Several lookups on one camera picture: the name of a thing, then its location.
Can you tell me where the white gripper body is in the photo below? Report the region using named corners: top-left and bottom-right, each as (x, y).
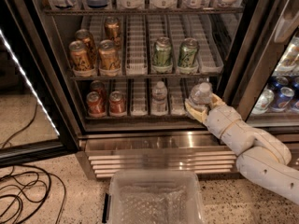
top-left (204, 105), bottom-right (241, 138)

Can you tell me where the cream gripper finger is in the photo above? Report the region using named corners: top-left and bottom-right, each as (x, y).
top-left (209, 93), bottom-right (226, 109)
top-left (185, 99), bottom-right (208, 123)

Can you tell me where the clear water bottle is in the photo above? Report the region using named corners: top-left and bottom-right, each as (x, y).
top-left (151, 81), bottom-right (167, 115)
top-left (189, 82), bottom-right (212, 111)

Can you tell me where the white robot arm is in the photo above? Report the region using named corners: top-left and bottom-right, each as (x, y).
top-left (185, 94), bottom-right (299, 204)

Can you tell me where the right glass fridge door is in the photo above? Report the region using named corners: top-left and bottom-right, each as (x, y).
top-left (224, 0), bottom-right (299, 131)

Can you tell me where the stainless steel fridge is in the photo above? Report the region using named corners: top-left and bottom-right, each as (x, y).
top-left (6, 0), bottom-right (299, 179)

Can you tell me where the open glass fridge door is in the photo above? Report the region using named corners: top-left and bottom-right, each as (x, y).
top-left (0, 0), bottom-right (78, 167)

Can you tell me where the silver can behind glass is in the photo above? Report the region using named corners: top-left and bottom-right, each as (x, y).
top-left (252, 89), bottom-right (274, 115)

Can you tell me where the green can right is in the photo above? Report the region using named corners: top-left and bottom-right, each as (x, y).
top-left (178, 37), bottom-right (199, 74)

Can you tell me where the green can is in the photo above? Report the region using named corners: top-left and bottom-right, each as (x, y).
top-left (152, 36), bottom-right (172, 73)
top-left (178, 37), bottom-right (199, 74)

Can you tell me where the blue can behind glass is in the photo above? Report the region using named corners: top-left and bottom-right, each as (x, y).
top-left (271, 87), bottom-right (294, 112)

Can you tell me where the green can left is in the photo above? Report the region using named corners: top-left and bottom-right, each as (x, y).
top-left (152, 36), bottom-right (172, 73)

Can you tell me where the red soda can front-right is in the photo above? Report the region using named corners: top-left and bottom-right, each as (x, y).
top-left (109, 91), bottom-right (126, 116)

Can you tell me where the clear plastic storage bin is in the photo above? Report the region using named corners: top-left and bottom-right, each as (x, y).
top-left (106, 170), bottom-right (206, 224)

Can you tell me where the red soda can front-left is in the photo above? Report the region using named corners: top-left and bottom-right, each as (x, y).
top-left (86, 91), bottom-right (106, 118)

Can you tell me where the gold can front-right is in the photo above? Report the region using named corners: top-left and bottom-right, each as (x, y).
top-left (98, 39), bottom-right (121, 77)

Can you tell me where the red soda can rear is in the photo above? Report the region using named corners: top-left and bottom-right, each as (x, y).
top-left (90, 80), bottom-right (107, 101)

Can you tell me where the gold can rear-right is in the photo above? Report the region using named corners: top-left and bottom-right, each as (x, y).
top-left (104, 16), bottom-right (121, 48)

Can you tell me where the gold can front-left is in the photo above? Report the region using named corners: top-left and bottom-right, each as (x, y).
top-left (69, 40), bottom-right (94, 77)

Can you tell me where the gold can rear-left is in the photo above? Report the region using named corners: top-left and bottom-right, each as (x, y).
top-left (75, 29), bottom-right (97, 64)

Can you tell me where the black cable on floor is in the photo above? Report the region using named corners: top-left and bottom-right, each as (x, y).
top-left (0, 103), bottom-right (68, 224)

